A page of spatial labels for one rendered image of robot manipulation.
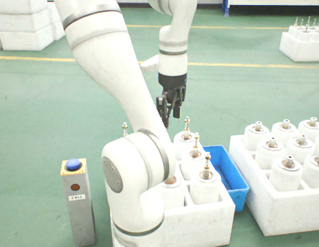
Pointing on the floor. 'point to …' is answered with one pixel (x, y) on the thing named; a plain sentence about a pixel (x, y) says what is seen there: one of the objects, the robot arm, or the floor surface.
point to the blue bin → (228, 175)
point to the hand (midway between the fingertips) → (171, 118)
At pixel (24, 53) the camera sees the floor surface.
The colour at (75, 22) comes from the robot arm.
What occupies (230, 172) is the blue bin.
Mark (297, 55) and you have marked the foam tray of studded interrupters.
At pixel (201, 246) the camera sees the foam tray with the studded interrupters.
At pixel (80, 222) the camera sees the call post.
